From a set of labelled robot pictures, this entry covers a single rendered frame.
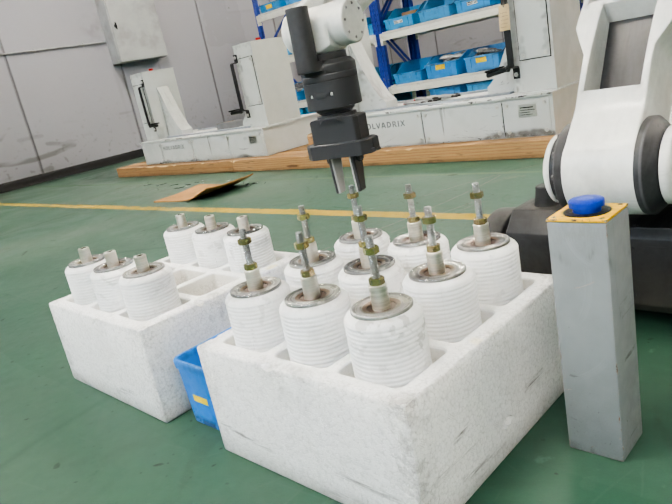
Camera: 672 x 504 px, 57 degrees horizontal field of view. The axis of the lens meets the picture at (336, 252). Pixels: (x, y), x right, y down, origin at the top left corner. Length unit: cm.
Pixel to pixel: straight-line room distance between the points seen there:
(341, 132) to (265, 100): 317
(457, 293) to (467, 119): 232
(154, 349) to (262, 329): 29
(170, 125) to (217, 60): 324
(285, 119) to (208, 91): 410
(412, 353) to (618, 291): 25
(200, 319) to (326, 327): 41
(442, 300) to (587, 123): 38
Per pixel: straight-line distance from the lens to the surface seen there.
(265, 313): 87
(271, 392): 85
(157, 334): 112
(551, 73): 292
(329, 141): 101
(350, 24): 98
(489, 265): 88
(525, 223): 121
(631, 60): 111
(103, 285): 125
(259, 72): 416
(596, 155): 98
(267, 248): 127
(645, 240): 111
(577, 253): 77
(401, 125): 331
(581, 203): 77
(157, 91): 535
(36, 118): 727
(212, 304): 117
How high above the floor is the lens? 53
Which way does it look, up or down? 16 degrees down
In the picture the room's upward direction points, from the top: 11 degrees counter-clockwise
